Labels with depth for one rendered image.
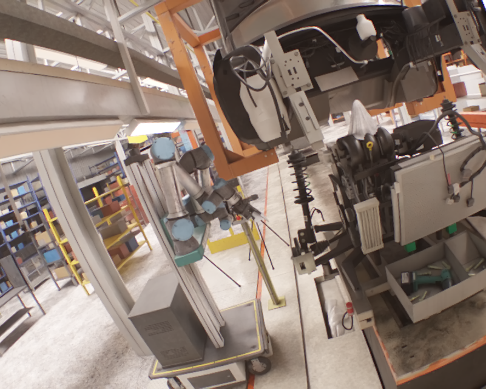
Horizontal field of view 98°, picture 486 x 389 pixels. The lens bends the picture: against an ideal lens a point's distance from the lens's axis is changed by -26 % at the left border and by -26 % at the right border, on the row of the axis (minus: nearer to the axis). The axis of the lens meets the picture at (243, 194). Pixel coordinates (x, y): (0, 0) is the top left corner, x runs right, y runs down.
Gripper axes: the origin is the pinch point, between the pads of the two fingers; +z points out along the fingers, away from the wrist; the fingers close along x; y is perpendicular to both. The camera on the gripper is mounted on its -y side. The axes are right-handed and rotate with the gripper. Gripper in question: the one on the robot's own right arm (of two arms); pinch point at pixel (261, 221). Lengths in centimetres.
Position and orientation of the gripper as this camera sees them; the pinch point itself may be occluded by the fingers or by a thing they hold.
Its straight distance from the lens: 167.5
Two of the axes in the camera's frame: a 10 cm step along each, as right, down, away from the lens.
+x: 4.9, -0.6, -8.7
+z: 6.7, 6.6, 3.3
